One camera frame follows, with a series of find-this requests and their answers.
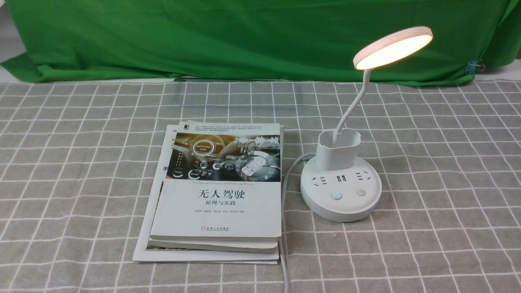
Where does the white desk lamp with sockets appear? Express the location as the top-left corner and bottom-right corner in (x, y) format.
(300, 26), (433, 223)

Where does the top self-driving textbook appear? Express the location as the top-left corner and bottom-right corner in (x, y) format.
(149, 123), (282, 242)

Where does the middle white book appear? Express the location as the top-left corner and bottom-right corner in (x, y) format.
(147, 120), (285, 254)

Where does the green backdrop cloth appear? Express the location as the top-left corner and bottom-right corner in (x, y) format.
(1, 0), (520, 86)

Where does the bottom large white book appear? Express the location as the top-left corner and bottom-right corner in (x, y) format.
(132, 125), (279, 265)

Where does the grey checkered tablecloth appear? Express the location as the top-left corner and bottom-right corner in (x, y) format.
(0, 81), (521, 293)

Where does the blue binder clip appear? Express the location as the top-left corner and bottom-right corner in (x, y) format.
(465, 59), (486, 74)

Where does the white lamp power cable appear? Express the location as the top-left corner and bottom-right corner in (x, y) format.
(280, 153), (317, 293)

